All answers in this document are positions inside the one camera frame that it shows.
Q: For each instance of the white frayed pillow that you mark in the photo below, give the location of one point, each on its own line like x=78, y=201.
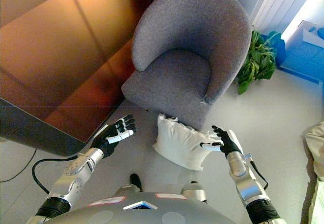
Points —
x=177, y=143

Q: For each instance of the beige crumpled cloth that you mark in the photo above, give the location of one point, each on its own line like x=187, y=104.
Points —
x=316, y=143

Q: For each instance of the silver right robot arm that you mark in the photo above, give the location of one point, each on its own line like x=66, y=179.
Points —
x=246, y=186

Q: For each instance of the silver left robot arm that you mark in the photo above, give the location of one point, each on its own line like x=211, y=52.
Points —
x=73, y=176

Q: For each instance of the white pleated curtain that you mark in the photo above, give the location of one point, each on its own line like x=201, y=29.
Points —
x=273, y=3

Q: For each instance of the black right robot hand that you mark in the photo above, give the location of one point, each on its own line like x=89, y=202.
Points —
x=230, y=144

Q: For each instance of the white cardboard box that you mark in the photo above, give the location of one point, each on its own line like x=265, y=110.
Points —
x=310, y=32

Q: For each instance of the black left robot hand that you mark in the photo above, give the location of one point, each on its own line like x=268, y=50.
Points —
x=108, y=139

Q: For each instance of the blue box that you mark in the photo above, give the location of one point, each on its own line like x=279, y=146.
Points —
x=303, y=59

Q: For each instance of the grey fabric tub armchair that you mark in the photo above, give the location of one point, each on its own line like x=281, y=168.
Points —
x=177, y=82

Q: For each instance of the green leafy plant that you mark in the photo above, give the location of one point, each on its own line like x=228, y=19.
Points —
x=259, y=61

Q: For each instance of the grey robot torso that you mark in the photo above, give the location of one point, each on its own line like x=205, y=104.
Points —
x=141, y=214

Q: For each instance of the silver right robot leg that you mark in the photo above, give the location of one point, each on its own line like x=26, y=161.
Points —
x=195, y=192

